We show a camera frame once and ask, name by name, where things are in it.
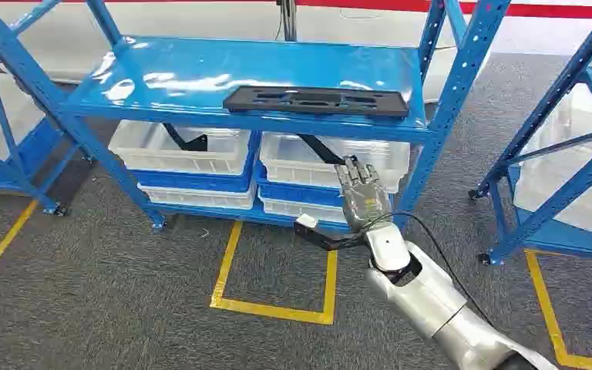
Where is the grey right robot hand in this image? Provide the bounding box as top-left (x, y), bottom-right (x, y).
top-left (334, 155), bottom-right (394, 234)

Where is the black plastic panel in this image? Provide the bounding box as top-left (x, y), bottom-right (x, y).
top-left (223, 85), bottom-right (411, 119)

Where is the black plastic part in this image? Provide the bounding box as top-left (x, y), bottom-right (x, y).
top-left (163, 123), bottom-right (209, 153)
top-left (298, 133), bottom-right (348, 167)

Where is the grey metal pole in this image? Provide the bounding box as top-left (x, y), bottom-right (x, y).
top-left (276, 0), bottom-right (298, 42)

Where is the blue steel shelf rack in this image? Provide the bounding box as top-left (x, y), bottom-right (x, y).
top-left (0, 0), bottom-right (513, 234)
top-left (0, 30), bottom-right (68, 217)
top-left (468, 0), bottom-right (592, 267)

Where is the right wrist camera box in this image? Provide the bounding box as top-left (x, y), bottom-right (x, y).
top-left (294, 213), bottom-right (368, 252)

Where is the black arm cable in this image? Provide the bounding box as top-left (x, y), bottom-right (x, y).
top-left (372, 210), bottom-right (496, 329)

